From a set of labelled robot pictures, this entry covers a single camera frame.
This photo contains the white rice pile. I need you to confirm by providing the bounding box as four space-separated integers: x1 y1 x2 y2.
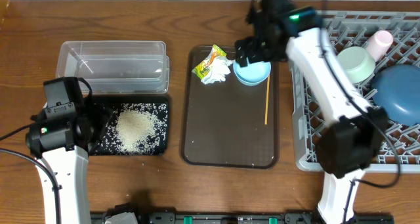
94 102 169 156

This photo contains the pink cup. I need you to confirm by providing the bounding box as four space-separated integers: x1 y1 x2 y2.
365 30 394 62

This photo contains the black waste tray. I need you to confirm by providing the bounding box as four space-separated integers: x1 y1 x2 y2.
90 95 169 156

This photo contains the yellow green snack wrapper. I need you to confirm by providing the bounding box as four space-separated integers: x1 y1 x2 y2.
192 45 227 79

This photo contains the clear plastic bin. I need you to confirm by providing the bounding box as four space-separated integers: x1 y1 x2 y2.
56 41 170 95

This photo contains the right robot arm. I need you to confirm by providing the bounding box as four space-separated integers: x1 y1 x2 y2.
235 5 388 223

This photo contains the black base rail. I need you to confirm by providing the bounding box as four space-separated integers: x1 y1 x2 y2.
91 202 394 224

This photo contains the dark blue plate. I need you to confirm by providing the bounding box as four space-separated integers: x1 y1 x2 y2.
371 64 419 126

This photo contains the wooden chopstick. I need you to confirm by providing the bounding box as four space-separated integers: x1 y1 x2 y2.
264 75 270 125

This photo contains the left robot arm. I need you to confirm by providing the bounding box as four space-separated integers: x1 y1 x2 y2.
26 77 112 223

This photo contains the brown serving tray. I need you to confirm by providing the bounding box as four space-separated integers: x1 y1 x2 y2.
180 65 280 169

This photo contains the crumpled white napkin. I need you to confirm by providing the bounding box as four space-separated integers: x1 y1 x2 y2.
201 56 234 85

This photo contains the mint green bowl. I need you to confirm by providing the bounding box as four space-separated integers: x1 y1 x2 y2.
337 46 375 83

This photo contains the light blue small bowl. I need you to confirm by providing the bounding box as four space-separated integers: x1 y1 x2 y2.
233 61 272 86

